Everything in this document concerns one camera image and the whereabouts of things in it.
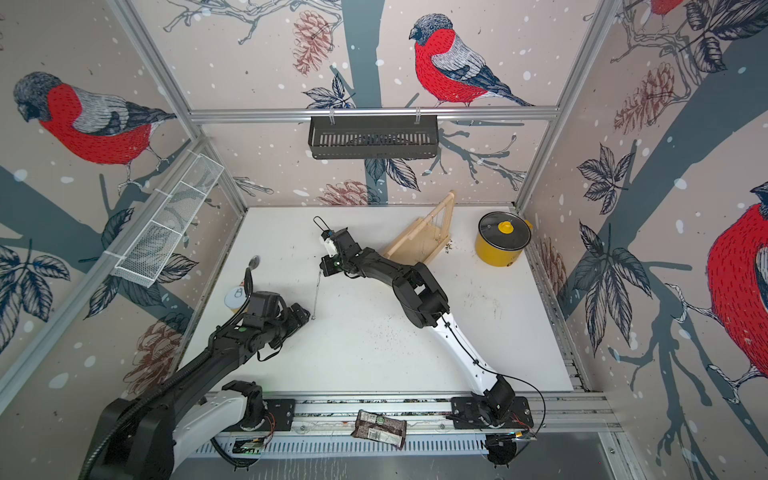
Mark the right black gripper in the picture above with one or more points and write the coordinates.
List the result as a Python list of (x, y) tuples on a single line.
[(327, 266)]

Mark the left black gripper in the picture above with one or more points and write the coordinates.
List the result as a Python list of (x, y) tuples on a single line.
[(301, 316)]

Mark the wooden jewelry display stand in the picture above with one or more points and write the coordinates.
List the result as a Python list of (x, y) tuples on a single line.
[(424, 238)]

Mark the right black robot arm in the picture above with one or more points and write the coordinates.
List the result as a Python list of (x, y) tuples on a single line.
[(426, 306)]

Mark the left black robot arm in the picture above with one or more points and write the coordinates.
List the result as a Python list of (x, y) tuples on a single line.
[(150, 436)]

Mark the yellow can with white lid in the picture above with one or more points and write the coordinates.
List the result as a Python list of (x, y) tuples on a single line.
[(235, 298)]

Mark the small electronics board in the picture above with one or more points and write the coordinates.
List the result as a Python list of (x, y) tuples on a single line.
[(253, 446)]

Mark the dark snack wrapper packet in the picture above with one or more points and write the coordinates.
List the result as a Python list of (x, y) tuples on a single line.
[(380, 428)]

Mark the yellow pot with black lid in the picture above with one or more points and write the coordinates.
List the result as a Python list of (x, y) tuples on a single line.
[(501, 238)]

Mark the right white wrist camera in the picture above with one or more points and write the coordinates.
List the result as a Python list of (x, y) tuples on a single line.
[(329, 243)]

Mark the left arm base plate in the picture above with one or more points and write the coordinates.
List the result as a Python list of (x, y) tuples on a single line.
[(281, 414)]

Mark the black hanging wire basket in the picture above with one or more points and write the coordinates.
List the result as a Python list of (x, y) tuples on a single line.
[(372, 137)]

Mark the white mesh wall shelf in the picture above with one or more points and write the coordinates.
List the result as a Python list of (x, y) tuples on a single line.
[(150, 257)]

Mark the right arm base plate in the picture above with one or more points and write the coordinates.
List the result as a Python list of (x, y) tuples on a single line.
[(480, 413)]

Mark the black round fixture under rail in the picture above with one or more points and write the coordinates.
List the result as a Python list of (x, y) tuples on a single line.
[(501, 449)]

